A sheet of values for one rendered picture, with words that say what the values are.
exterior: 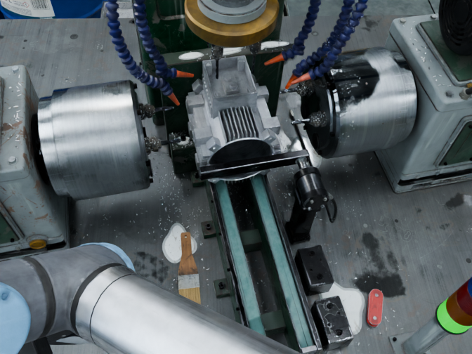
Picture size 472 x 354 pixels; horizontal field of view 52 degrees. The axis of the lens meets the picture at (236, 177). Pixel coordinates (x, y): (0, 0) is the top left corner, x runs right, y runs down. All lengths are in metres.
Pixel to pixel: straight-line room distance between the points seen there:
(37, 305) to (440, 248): 1.04
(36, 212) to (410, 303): 0.88
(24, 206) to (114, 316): 0.62
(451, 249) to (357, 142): 0.40
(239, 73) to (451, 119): 0.49
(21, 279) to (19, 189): 0.52
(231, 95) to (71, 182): 0.38
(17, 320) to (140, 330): 0.12
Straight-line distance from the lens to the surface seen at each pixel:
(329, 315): 1.13
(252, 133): 1.06
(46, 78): 1.67
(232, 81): 1.10
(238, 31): 0.91
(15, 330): 0.53
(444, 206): 1.43
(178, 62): 1.13
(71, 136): 1.02
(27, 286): 0.55
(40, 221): 1.15
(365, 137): 1.14
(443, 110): 1.16
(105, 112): 1.02
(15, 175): 1.00
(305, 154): 1.12
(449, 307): 0.96
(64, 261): 0.58
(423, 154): 1.29
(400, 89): 1.15
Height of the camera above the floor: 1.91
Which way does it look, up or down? 56 degrees down
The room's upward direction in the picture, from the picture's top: 4 degrees clockwise
